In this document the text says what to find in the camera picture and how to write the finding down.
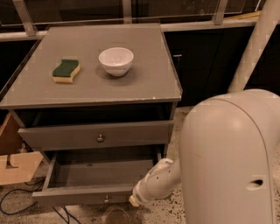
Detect grey drawer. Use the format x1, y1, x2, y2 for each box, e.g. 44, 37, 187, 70
18, 121, 173, 151
33, 146, 161, 206

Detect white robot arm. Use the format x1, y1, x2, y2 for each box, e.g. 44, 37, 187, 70
129, 89, 280, 224

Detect grey top drawer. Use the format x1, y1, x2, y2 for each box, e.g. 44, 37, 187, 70
18, 121, 173, 151

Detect grey wooden drawer cabinet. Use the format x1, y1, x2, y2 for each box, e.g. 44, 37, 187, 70
1, 24, 182, 158

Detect round floor drain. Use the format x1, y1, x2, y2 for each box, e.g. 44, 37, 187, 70
105, 209, 129, 224

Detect light wooden board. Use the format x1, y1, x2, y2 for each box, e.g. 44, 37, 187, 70
0, 114, 43, 186

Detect white ceramic bowl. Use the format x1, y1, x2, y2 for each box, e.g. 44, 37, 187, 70
99, 47, 134, 77

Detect green yellow sponge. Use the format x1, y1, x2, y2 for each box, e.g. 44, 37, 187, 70
52, 59, 81, 83

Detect dark blue floor cables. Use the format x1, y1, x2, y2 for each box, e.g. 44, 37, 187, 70
52, 205, 82, 224

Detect blue floor cable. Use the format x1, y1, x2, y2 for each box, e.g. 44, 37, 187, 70
0, 180, 46, 217

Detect metal railing frame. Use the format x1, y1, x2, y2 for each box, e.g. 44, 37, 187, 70
0, 0, 266, 42

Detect white diagonal post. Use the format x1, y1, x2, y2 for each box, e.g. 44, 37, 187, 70
227, 0, 280, 93

